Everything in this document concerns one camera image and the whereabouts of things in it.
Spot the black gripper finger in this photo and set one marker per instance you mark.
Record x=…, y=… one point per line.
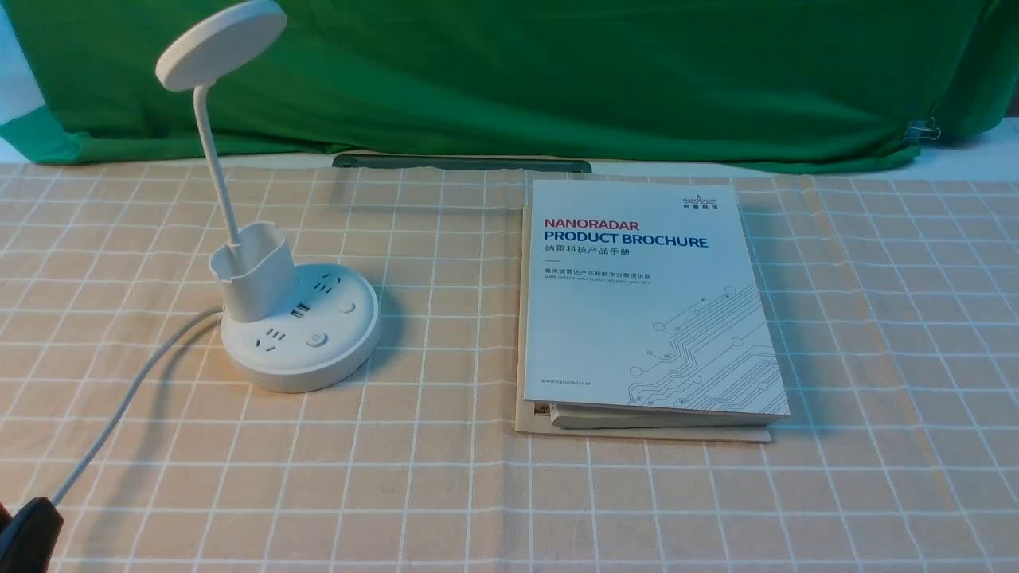
x=29, y=536

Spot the white desk lamp with base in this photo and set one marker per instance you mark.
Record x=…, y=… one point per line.
x=288, y=327

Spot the dark grey flat bar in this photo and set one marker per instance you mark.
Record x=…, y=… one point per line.
x=403, y=162

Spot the white Nanoradar product brochure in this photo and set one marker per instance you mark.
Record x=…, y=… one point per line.
x=640, y=308

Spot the checkered beige tablecloth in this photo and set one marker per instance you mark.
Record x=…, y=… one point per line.
x=893, y=304

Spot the green backdrop cloth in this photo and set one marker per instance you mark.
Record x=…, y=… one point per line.
x=799, y=87

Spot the metal binder clip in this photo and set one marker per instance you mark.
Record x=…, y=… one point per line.
x=922, y=130

